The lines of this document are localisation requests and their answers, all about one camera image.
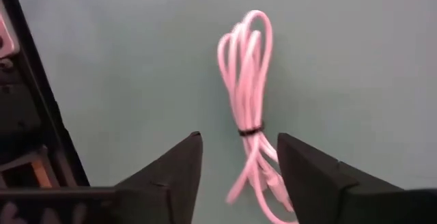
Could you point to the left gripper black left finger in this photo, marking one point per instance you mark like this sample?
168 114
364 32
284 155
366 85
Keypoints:
167 190

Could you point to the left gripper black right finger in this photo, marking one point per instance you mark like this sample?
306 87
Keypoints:
324 190

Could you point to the green table mat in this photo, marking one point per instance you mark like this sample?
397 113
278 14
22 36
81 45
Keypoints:
136 63

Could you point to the black aluminium table frame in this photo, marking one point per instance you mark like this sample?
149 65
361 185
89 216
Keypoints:
51 114

